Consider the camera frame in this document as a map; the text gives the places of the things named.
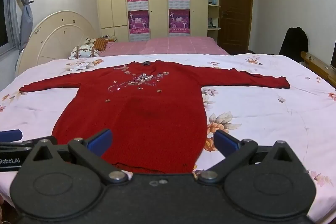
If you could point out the wooden furniture frame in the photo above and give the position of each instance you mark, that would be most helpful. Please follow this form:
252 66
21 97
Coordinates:
319 65

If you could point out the pink bed cover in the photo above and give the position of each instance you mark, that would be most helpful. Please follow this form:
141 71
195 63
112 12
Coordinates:
170 45

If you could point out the cream corner shelf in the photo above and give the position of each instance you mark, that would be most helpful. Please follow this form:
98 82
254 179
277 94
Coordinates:
213 11

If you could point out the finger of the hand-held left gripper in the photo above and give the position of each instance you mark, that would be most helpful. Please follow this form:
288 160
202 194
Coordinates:
15 146
10 135

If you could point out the cream arched headboard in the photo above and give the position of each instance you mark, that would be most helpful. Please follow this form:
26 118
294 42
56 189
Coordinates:
52 40

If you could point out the red embroidered sweater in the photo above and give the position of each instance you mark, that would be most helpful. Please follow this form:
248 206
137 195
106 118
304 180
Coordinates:
147 113

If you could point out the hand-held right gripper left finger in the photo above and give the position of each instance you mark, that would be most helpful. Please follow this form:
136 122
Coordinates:
101 140

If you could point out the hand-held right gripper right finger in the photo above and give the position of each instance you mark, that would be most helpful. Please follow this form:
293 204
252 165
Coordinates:
224 142

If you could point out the window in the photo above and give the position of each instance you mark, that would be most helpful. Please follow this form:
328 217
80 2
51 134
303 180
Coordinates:
5 16

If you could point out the brown wooden door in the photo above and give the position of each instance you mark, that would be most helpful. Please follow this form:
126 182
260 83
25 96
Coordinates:
235 11

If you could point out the white floral bedsheet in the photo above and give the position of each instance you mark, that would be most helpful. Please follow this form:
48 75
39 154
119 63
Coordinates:
262 113

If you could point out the small floral pillow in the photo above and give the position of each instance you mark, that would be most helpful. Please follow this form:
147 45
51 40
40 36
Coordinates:
90 41

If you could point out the orange brown cushion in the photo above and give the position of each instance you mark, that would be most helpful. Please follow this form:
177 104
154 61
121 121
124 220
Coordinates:
101 44

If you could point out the floral pillow with brown stripes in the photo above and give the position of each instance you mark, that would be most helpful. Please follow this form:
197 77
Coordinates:
83 52

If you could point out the grey curtain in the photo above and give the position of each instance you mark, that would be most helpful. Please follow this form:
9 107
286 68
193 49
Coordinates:
25 14

